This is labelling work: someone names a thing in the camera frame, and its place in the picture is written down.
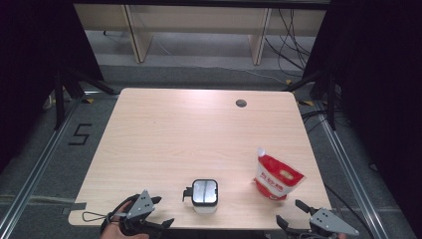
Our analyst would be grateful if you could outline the black curtain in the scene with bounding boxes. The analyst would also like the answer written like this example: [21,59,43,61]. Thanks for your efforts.
[0,0,105,173]
[303,0,422,239]

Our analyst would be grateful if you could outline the black floor cables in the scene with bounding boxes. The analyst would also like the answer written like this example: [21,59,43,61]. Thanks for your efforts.
[300,109,332,133]

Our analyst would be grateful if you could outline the bundle of black cables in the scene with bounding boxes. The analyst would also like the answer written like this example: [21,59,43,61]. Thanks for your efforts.
[263,8,315,79]

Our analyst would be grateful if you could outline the red and white pouch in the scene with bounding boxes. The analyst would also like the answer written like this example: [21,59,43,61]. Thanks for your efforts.
[253,147,306,201]

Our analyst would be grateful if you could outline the thin grey wire loop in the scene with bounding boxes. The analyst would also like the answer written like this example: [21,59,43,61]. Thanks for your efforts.
[82,211,109,223]

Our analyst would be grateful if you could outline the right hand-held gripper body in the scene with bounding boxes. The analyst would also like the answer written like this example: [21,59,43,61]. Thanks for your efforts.
[285,207,360,239]

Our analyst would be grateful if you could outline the black metal stand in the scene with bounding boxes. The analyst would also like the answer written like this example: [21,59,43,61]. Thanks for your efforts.
[53,66,117,130]
[283,71,337,130]

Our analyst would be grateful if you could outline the beige wooden shelf unit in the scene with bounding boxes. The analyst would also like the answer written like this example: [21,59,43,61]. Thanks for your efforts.
[73,3,327,66]

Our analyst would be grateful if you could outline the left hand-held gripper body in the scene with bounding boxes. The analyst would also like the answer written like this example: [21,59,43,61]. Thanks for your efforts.
[118,189,167,237]

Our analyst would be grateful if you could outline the black floor cable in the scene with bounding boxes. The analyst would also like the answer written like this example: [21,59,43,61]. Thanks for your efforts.
[324,183,376,239]

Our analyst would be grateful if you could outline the person's left hand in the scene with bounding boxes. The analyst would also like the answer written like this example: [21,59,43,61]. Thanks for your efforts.
[99,200,150,239]

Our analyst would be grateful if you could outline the glass jar with black lid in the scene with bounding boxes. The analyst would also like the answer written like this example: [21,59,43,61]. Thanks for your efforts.
[181,178,219,214]

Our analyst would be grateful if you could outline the aluminium floor rail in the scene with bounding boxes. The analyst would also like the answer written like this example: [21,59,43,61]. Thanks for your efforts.
[313,101,391,239]
[0,98,83,239]

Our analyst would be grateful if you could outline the grey tape strip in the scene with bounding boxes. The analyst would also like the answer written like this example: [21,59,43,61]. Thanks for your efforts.
[62,202,88,215]

